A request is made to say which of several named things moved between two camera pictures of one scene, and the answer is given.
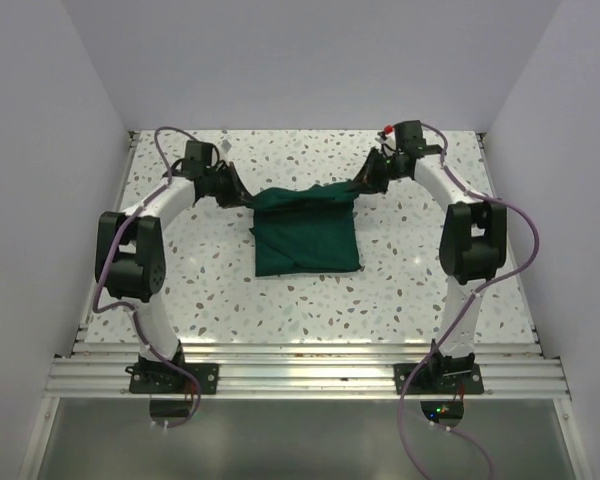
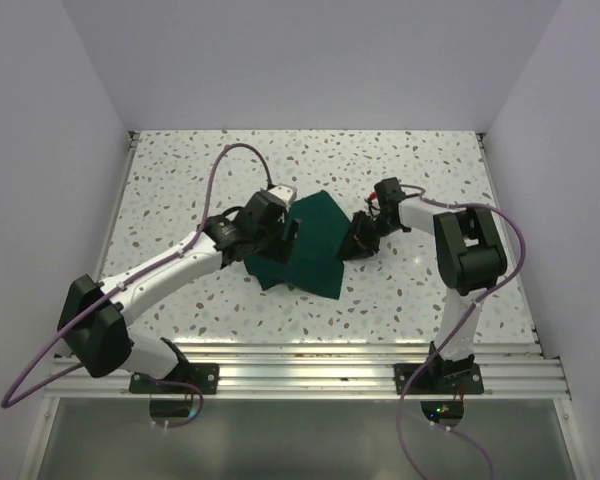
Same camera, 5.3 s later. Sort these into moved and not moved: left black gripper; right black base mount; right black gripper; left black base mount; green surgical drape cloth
Moved: right black gripper; green surgical drape cloth; left black gripper
Not moved: left black base mount; right black base mount
